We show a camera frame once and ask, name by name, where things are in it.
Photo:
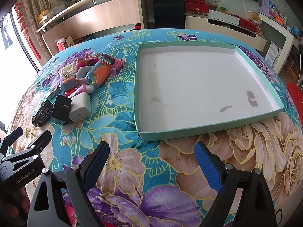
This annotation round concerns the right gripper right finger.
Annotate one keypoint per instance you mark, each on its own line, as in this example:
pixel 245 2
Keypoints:
pixel 256 206

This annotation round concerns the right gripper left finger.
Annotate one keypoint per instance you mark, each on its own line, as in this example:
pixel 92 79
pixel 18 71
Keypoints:
pixel 47 205

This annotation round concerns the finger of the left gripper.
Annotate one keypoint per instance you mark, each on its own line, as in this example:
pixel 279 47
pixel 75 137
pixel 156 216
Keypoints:
pixel 10 139
pixel 35 148

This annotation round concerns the black toy car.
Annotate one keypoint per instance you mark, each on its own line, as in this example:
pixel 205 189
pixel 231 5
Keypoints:
pixel 43 114

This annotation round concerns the black power adapter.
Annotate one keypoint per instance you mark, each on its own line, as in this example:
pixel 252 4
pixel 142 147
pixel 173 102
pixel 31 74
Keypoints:
pixel 61 110

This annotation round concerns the gold black patterned lighter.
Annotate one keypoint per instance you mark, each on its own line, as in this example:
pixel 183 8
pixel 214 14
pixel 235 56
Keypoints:
pixel 53 93

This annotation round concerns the white power adapter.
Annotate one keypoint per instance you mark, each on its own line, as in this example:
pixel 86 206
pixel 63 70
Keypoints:
pixel 80 107

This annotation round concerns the cream hair claw clip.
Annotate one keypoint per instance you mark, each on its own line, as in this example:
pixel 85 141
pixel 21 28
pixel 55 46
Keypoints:
pixel 68 70

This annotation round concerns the white smartwatch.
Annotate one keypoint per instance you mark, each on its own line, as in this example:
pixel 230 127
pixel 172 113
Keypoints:
pixel 81 75

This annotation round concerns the orange blue toy gun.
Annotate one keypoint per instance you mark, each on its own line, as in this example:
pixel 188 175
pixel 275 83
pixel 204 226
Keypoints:
pixel 98 73

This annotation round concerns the pink dog figurine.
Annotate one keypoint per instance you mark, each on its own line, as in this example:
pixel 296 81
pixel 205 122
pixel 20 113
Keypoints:
pixel 89 60

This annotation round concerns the pink blue smartwatch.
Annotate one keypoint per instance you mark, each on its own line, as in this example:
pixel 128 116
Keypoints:
pixel 115 63

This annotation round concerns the person's left hand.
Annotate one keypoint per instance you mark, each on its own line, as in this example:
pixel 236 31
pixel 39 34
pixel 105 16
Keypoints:
pixel 14 207

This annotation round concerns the floral blue tablecloth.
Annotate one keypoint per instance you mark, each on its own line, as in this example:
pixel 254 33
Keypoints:
pixel 158 183

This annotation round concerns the red hanging decoration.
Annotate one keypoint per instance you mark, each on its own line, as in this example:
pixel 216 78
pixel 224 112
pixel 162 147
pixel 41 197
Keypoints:
pixel 24 28

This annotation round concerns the green shallow cardboard tray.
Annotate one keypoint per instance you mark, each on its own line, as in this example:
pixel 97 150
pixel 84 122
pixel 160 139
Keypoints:
pixel 184 89

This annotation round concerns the black cabinet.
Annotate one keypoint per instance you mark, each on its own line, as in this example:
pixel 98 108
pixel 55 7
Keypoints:
pixel 169 13

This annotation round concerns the white flat box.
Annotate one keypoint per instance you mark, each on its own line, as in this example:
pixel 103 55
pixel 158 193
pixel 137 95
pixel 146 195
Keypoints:
pixel 224 17

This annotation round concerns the cream TV stand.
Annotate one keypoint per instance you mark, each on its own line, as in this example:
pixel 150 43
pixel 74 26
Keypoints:
pixel 203 23

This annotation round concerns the red gift box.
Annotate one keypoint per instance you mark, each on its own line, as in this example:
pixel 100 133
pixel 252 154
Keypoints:
pixel 196 8

